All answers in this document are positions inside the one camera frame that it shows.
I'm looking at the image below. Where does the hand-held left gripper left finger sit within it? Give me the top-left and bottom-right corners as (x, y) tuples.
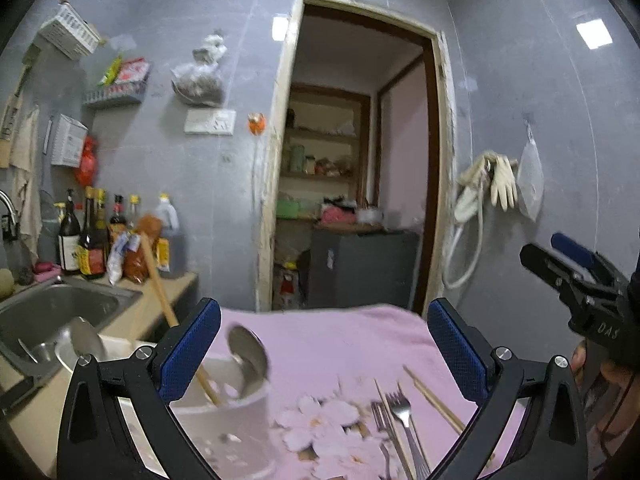
(57, 297), (222, 480)

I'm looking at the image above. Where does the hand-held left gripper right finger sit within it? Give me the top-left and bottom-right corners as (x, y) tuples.
(427, 297), (586, 480)

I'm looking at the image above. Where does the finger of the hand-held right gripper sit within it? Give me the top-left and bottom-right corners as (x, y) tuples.
(519, 243), (594, 307)
(551, 232), (627, 292)

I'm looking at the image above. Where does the metal spoon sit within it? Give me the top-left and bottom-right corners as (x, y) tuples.
(69, 316), (106, 362)
(227, 324), (271, 399)

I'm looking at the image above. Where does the wooden chopstick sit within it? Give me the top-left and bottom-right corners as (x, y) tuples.
(374, 378), (417, 480)
(139, 232), (221, 407)
(402, 364), (467, 436)

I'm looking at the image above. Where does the metal fork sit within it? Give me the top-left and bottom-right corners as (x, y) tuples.
(389, 384), (434, 479)
(370, 400), (402, 480)

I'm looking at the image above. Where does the white plastic utensil holder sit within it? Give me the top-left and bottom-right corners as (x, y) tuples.
(54, 334), (279, 480)

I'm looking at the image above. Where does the person's right hand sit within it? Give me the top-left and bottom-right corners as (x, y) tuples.
(570, 340), (640, 401)

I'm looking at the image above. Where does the cream rubber glove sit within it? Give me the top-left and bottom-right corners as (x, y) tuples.
(489, 154), (520, 211)

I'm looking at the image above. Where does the orange snack bag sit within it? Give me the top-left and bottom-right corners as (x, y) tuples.
(122, 214), (164, 282)

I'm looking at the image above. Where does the beige rubber glove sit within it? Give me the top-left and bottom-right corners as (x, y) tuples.
(453, 151), (494, 222)

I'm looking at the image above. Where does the white blue packet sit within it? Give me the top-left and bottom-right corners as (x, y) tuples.
(105, 232), (144, 286)

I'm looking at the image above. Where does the plastic oil jug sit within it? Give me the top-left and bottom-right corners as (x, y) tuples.
(152, 192), (186, 280)

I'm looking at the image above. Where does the steel sink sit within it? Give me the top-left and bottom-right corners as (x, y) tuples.
(0, 280), (144, 396)

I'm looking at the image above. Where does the grey cabinet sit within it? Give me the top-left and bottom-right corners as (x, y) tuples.
(307, 227), (421, 311)

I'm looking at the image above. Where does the pink flower print blanket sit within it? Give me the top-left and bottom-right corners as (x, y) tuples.
(167, 302), (532, 480)

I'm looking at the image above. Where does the soy sauce bottle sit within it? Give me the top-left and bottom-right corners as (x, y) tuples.
(77, 187), (110, 281)

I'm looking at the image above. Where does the red cap dark bottle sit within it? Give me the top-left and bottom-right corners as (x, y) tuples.
(108, 194), (129, 242)

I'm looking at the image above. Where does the metal bowl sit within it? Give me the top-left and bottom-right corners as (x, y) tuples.
(17, 337), (61, 367)

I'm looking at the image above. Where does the dark bottle white label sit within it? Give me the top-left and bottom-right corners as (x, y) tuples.
(57, 188), (84, 275)

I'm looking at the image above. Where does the pink sponge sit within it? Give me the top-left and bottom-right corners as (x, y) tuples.
(33, 261), (64, 284)

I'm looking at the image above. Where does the green box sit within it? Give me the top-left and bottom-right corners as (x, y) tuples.
(275, 198), (314, 220)

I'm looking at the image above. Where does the pink cloth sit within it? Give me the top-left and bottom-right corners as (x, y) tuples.
(320, 204), (357, 225)

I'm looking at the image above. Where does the red plastic bag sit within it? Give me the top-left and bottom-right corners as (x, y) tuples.
(74, 134), (100, 189)

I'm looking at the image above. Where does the chrome faucet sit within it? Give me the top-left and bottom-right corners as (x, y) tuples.
(0, 189), (21, 242)

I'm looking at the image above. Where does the wooden shelf unit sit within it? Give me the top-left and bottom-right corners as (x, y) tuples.
(279, 83), (372, 222)

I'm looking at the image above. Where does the beige hanging towel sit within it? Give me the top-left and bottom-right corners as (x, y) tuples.
(9, 106), (44, 257)

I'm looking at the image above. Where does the hanging clear plastic bag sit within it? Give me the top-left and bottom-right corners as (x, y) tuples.
(170, 33), (226, 107)

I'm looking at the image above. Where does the red snack packet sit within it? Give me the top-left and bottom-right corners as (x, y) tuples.
(118, 57), (152, 86)

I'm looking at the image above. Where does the yellow snack packet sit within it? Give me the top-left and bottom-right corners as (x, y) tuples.
(97, 55), (124, 87)

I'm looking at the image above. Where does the wooden cutting board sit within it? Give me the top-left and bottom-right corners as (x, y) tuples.
(0, 44), (44, 169)

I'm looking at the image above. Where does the white basket shelf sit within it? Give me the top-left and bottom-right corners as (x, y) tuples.
(37, 2), (101, 61)

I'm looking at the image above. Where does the white hose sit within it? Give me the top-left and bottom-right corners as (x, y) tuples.
(442, 184), (486, 290)

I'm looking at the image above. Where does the worn door frame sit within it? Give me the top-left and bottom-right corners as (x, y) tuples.
(254, 0), (456, 317)

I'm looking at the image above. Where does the white wall switch panel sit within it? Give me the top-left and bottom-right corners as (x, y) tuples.
(183, 108), (237, 136)

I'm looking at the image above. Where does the white wall box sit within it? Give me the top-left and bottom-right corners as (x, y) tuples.
(49, 113), (90, 169)

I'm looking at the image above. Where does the grey wall rack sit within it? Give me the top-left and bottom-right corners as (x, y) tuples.
(82, 82), (149, 109)

